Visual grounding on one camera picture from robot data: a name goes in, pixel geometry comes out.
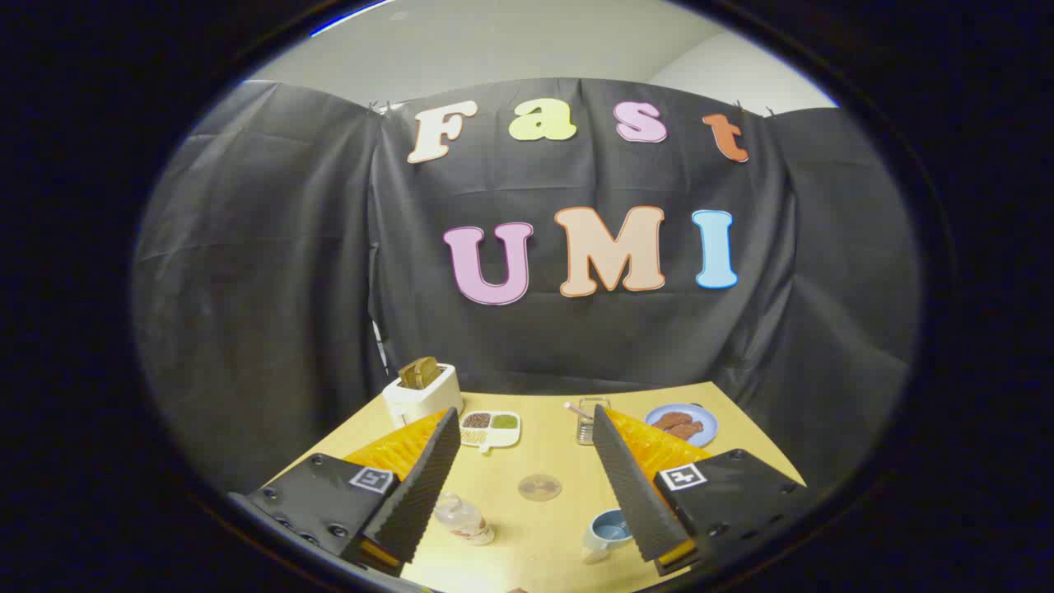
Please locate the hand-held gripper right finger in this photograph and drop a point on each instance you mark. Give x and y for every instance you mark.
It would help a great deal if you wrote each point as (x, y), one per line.
(630, 486)

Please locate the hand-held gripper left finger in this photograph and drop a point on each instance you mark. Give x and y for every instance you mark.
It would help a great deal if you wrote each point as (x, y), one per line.
(420, 486)

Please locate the blue and white cup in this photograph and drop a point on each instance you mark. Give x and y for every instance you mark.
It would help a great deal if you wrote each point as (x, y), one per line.
(608, 531)

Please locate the clear plastic juice bottle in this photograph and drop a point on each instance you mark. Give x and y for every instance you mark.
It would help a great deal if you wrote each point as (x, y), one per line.
(463, 519)

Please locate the round clear coaster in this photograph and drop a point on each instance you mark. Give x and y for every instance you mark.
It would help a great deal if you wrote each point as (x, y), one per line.
(539, 487)

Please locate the metal cup with spoon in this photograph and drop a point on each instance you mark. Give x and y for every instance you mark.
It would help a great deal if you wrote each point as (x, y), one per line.
(589, 422)

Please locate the brown food pieces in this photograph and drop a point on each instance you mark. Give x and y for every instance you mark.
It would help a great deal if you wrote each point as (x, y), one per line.
(680, 425)

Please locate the white toaster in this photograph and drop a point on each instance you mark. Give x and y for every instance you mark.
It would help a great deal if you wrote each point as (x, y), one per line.
(424, 397)

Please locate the white divided snack dish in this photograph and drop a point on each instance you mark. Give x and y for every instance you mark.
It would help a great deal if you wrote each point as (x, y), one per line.
(490, 429)

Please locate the blue plate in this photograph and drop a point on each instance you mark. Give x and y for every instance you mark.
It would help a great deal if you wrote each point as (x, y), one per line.
(704, 420)

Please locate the wooden table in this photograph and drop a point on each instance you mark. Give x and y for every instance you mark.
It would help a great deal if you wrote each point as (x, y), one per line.
(535, 453)

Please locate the toast slice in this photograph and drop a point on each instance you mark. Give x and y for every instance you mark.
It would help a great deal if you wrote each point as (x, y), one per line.
(419, 372)

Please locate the black backdrop cloth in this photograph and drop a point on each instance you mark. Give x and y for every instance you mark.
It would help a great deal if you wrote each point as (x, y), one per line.
(576, 346)

